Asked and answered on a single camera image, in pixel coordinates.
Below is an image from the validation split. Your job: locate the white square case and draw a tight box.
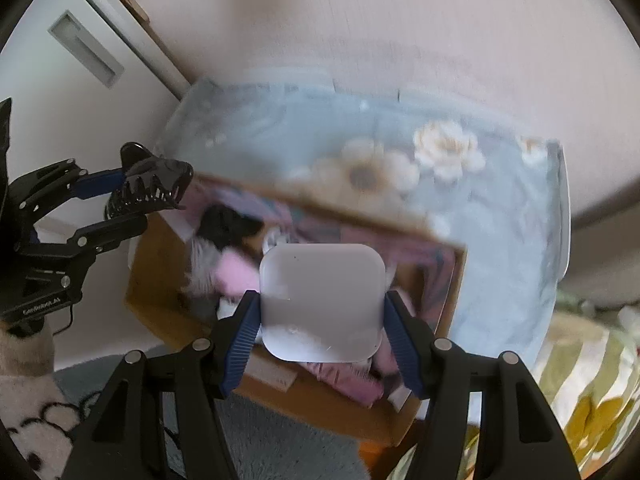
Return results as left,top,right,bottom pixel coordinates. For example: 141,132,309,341
259,244,387,362

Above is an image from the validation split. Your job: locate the person's left forearm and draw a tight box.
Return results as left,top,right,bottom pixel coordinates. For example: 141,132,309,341
0,320,96,480

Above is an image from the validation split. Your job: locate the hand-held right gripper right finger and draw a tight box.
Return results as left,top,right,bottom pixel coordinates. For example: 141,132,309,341
382,290,583,480

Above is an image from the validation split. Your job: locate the recessed door handle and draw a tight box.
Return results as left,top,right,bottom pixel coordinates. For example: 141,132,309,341
48,10,125,90

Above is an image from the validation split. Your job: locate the cardboard box with pink flaps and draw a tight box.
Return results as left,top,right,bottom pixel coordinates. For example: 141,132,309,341
125,172,468,448

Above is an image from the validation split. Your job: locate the white door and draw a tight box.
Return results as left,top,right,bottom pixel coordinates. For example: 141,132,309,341
0,0,188,311

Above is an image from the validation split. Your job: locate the rolled pink towel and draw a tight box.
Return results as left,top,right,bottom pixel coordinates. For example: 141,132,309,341
212,250,263,301
305,345,401,408

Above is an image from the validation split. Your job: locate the black cloth scrunchie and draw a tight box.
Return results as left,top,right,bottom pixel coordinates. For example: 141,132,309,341
197,205,261,251

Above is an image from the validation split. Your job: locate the yellow green patterned blanket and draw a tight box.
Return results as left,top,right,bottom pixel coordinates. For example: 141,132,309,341
465,305,640,480

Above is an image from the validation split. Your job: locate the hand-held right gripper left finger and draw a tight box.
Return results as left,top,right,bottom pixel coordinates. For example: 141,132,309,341
60,290,263,480

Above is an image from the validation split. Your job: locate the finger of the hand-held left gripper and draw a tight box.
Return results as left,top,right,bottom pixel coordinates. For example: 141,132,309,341
30,211,149,262
15,157,127,211

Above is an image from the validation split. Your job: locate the black hair claw clip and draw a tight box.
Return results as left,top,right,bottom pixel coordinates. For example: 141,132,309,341
104,142,195,221

